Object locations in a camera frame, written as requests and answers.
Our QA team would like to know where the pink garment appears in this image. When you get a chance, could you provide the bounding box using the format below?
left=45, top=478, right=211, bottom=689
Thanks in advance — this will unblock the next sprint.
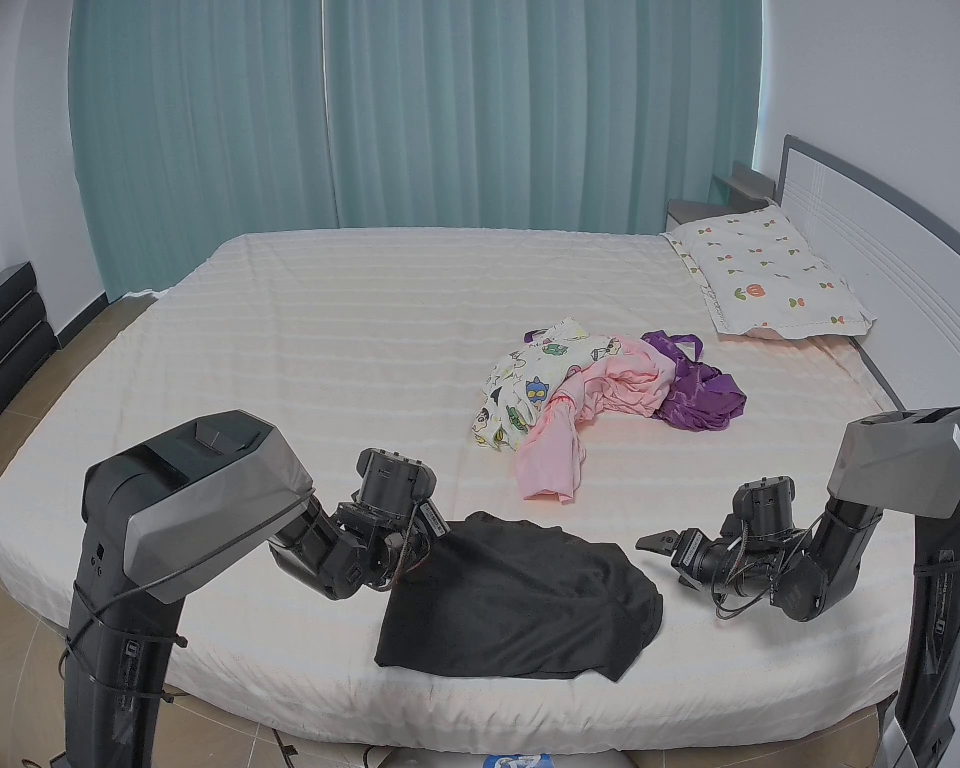
left=513, top=336, right=676, bottom=505

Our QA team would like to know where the black T-shirt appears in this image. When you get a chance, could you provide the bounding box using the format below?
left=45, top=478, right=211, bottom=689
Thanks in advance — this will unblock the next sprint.
left=375, top=511, right=666, bottom=684

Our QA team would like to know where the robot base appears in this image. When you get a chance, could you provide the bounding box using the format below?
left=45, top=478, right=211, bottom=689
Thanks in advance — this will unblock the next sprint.
left=375, top=746, right=571, bottom=768

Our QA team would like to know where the white printed garment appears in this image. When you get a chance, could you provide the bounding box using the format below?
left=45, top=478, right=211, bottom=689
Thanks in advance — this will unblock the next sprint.
left=471, top=316, right=624, bottom=453

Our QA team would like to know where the black chest of drawers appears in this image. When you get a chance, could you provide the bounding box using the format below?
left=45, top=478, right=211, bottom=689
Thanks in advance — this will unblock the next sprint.
left=0, top=261, right=57, bottom=415

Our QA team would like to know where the purple garment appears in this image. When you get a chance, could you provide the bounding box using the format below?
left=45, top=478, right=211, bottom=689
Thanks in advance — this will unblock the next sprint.
left=641, top=330, right=750, bottom=434

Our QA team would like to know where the bed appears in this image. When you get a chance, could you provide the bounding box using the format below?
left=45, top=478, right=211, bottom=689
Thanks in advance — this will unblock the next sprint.
left=0, top=135, right=960, bottom=755

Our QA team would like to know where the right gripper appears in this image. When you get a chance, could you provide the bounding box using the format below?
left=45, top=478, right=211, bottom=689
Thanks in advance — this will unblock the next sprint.
left=671, top=528, right=734, bottom=592

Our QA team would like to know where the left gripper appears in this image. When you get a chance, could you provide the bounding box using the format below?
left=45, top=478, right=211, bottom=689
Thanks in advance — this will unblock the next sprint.
left=384, top=499, right=453, bottom=588

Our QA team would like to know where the grey bedside table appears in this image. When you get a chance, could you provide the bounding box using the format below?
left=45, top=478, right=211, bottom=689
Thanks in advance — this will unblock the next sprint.
left=666, top=163, right=777, bottom=230

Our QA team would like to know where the black cable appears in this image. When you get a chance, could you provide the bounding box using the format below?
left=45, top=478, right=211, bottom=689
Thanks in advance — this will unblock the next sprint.
left=271, top=726, right=391, bottom=768

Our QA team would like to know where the white printed pillow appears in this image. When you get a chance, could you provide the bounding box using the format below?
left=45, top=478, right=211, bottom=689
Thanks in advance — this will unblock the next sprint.
left=663, top=206, right=877, bottom=340

